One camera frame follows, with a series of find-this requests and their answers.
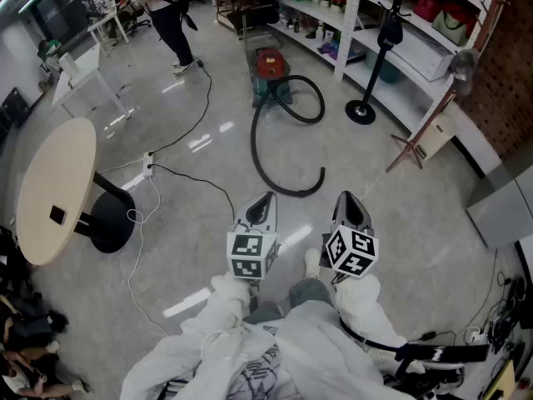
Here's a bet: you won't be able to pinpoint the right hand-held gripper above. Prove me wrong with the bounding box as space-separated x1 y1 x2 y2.
321 190 381 281

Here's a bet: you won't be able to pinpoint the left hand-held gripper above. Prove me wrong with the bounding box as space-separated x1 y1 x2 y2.
227 191 279 281

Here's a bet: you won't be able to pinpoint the black vacuum hose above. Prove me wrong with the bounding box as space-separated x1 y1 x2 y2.
250 74 327 198

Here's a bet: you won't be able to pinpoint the person's right forearm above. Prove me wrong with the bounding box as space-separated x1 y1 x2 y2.
332 273 408 352

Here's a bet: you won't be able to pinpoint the person's left forearm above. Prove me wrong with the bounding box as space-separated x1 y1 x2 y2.
181 271 252 337

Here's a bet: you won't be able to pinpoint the red and teal vacuum cleaner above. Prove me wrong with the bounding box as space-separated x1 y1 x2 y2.
251 47 295 108

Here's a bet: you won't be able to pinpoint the person's white shoe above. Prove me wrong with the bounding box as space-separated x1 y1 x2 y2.
303 247 322 280

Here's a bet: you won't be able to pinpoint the person's blue jeans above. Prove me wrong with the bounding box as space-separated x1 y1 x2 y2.
243 277 336 325

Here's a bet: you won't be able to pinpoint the reddish wooden coat rack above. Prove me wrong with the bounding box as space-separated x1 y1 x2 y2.
386 0 516 173

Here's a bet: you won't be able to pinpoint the black floor stand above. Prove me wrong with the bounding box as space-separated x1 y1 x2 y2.
344 0 411 126

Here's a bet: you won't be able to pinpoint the white cardboard box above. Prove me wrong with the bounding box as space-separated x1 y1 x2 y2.
416 112 458 161

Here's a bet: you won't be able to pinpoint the person's white jacket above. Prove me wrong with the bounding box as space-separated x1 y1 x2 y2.
119 297 417 400

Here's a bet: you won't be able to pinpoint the teal bin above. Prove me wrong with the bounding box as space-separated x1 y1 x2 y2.
366 50 401 85

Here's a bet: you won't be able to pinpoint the grey cabinet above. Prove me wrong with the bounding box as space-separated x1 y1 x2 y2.
465 156 533 250

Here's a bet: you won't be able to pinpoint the purple plastic item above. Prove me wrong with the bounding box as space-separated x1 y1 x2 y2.
316 42 339 61

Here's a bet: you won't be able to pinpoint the white box appliance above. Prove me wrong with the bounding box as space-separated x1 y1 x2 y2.
398 26 456 83

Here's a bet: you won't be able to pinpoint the dark cap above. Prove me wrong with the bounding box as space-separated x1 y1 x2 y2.
376 17 405 52

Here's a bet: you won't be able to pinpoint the grey hat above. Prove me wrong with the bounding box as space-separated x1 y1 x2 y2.
447 47 481 96

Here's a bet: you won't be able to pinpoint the white shelving unit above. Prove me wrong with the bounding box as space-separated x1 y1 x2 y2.
266 0 503 174

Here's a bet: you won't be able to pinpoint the round wooden table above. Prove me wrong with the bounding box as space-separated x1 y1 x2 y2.
15 117 137 267

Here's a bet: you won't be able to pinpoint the green handbag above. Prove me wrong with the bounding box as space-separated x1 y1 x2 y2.
431 9 470 48

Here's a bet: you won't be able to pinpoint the red handbag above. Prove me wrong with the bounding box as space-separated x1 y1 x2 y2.
412 0 442 23

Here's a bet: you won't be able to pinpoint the yellow board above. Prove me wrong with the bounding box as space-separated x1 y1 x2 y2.
482 359 517 400

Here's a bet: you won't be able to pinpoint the white rectangular table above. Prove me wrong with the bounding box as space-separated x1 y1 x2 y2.
51 42 132 120
87 8 131 58

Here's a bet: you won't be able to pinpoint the black cable with adapter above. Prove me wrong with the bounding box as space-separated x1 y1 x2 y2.
147 163 237 224

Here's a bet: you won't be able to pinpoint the long black power cable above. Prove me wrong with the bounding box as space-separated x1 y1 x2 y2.
148 58 213 158

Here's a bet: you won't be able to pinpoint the thin white cable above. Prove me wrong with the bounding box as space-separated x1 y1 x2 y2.
98 158 172 338

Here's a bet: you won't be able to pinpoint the black waist strap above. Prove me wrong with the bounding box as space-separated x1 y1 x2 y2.
338 317 491 365

